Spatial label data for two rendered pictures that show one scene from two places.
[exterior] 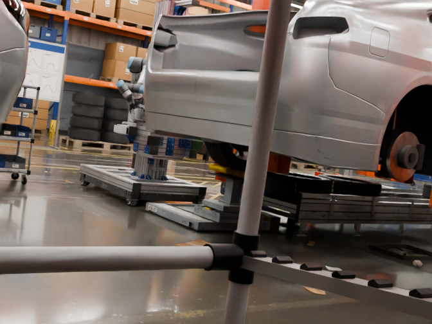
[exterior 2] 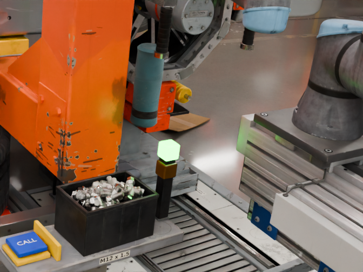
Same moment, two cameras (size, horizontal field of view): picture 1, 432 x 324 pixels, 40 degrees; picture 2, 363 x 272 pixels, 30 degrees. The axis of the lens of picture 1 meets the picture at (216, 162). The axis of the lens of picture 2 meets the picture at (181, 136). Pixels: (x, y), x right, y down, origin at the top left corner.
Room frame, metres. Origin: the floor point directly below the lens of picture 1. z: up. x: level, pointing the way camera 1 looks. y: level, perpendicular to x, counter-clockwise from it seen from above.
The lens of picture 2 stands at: (7.45, -0.03, 1.33)
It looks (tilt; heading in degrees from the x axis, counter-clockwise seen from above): 23 degrees down; 178
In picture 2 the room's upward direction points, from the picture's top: 8 degrees clockwise
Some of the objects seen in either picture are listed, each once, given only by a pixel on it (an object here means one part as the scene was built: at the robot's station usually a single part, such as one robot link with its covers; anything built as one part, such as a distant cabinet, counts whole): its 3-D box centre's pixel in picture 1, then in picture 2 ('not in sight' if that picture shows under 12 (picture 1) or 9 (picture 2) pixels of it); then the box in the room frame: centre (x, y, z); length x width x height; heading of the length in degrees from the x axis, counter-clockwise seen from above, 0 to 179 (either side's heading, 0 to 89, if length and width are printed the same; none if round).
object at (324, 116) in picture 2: not in sight; (331, 104); (6.12, 0.31, 0.87); 0.15 x 0.15 x 0.10
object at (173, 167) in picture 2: not in sight; (166, 168); (5.95, -0.01, 0.59); 0.04 x 0.04 x 0.04; 38
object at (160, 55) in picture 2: not in sight; (163, 31); (5.54, -0.06, 0.83); 0.04 x 0.04 x 0.16
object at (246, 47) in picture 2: not in sight; (250, 25); (5.33, 0.21, 0.83); 0.04 x 0.04 x 0.16
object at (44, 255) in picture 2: not in sight; (26, 251); (6.17, -0.30, 0.45); 0.08 x 0.08 x 0.01; 38
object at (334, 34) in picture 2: not in sight; (345, 52); (6.12, 0.32, 0.98); 0.13 x 0.12 x 0.14; 22
